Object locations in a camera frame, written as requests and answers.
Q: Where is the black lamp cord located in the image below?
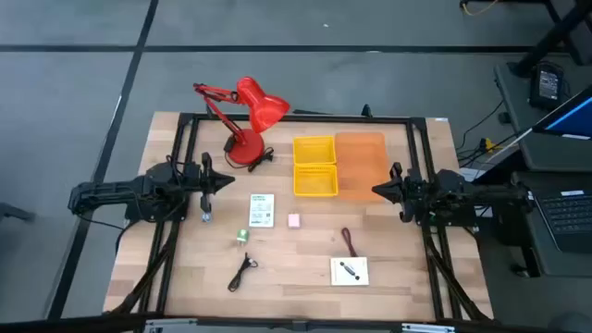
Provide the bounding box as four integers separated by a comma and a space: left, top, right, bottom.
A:
223, 137, 276, 174

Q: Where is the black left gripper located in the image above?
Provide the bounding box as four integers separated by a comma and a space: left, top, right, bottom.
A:
191, 151, 236, 224

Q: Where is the yellow cable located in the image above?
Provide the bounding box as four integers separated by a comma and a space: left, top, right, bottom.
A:
461, 0, 500, 18

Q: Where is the black handheld screen device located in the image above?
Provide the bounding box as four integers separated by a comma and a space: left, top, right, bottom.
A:
528, 60, 566, 111

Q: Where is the black stand leg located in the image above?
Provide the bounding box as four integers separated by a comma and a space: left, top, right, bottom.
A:
506, 0, 592, 79

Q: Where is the black cable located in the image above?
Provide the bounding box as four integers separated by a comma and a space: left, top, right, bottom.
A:
227, 252, 260, 293

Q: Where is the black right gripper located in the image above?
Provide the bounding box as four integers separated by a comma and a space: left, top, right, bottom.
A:
372, 161, 421, 224

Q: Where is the white box green print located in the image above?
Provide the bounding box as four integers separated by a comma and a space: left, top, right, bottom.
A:
248, 192, 276, 229

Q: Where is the orange translucent plastic bin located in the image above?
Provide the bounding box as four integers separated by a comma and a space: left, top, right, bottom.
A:
333, 131, 390, 204

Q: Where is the monitor with blue screen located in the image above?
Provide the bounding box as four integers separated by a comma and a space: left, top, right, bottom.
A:
530, 86, 592, 141

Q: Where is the yellow plastic basket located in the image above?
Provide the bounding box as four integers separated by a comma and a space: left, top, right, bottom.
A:
292, 163, 339, 199
292, 135, 338, 167

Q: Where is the black aluminium table frame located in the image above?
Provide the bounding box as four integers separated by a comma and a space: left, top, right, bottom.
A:
104, 110, 494, 325

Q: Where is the dark grey side desk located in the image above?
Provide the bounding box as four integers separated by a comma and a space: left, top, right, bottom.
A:
492, 59, 592, 173

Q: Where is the red desk lamp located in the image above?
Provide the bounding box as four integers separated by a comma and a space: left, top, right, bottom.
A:
192, 76, 291, 167

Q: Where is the black laptop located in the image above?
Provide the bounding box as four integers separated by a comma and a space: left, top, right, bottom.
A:
531, 188, 592, 254

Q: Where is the white box black item print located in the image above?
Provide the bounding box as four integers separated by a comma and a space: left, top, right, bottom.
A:
329, 256, 371, 288

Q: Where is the silver metal bracket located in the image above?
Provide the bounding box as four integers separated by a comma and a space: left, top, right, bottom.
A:
401, 322, 457, 333
142, 317, 200, 333

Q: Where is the maroon braided cable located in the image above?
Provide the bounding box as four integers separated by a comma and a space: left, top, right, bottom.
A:
340, 227, 360, 258

